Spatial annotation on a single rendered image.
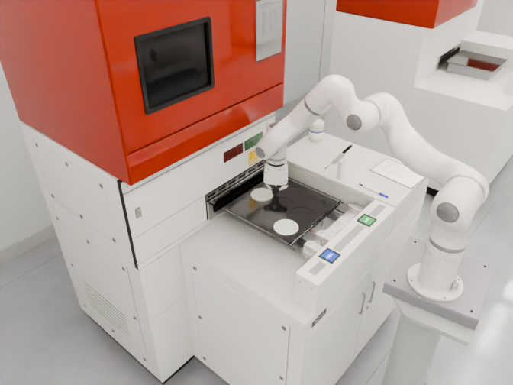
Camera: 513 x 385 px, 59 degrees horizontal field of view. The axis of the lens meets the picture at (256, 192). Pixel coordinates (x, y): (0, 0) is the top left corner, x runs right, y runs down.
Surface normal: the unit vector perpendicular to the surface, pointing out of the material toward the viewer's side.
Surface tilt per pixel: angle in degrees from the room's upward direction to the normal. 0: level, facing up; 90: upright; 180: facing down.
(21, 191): 90
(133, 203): 90
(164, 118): 90
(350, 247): 0
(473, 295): 2
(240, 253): 0
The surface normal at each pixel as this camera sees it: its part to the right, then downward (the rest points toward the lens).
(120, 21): 0.76, 0.37
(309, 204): 0.00, -0.82
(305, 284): -0.65, 0.44
